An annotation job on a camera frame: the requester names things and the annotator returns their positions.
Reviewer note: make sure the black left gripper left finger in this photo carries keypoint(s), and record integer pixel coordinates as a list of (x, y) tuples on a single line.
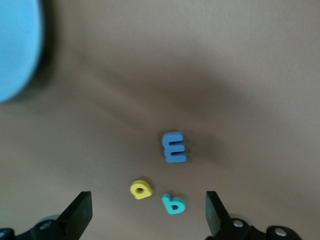
[(75, 217)]

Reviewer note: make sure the blue foam letter m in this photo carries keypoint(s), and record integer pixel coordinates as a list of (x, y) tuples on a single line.
[(166, 146)]

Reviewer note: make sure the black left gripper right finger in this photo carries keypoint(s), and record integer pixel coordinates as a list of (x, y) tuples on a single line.
[(217, 220)]

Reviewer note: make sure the yellow foam letter d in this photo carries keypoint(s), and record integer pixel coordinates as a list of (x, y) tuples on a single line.
[(135, 186)]

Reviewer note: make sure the brown table cover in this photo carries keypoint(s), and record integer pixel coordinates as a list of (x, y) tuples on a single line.
[(225, 50)]

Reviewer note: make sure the blue plate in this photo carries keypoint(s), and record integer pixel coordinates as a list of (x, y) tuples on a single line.
[(17, 45)]

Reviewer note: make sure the teal foam letter b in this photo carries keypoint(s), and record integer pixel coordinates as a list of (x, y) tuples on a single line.
[(166, 203)]

